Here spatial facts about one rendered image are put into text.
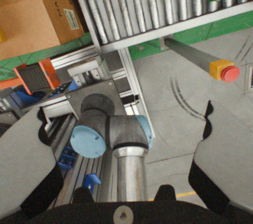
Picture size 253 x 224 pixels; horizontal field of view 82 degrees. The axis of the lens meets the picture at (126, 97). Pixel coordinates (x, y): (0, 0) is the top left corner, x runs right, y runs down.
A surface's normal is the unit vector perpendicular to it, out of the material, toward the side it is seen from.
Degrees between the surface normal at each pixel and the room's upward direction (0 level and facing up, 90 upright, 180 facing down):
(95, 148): 7
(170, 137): 0
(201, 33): 0
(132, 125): 63
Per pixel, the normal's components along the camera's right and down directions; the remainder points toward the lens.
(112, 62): 0.01, 0.47
